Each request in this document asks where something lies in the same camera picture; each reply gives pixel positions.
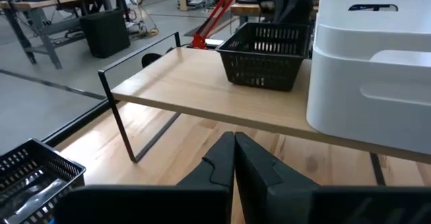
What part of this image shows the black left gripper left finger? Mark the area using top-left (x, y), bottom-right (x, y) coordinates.
top-left (51, 131), bottom-right (236, 224)

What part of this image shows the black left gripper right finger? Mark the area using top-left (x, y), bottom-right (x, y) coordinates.
top-left (234, 131), bottom-right (431, 224)

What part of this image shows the white plastic basket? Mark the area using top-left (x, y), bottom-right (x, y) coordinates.
top-left (305, 24), bottom-right (431, 156)
top-left (314, 0), bottom-right (431, 33)

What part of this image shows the black perforated plastic basket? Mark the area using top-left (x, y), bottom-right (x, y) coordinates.
top-left (215, 22), bottom-right (311, 92)
top-left (0, 138), bottom-right (87, 224)

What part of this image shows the black waste bin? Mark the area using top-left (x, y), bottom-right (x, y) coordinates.
top-left (79, 9), bottom-right (131, 59)

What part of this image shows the red desk lamp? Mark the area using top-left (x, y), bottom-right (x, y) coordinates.
top-left (190, 0), bottom-right (246, 50)

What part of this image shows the wooden table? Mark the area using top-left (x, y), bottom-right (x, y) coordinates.
top-left (230, 3), bottom-right (279, 27)

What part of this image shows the workbench with metal legs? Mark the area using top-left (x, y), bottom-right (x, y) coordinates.
top-left (0, 0), bottom-right (114, 70)

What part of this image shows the wooden shelf with black frame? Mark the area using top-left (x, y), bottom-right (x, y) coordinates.
top-left (98, 31), bottom-right (431, 187)

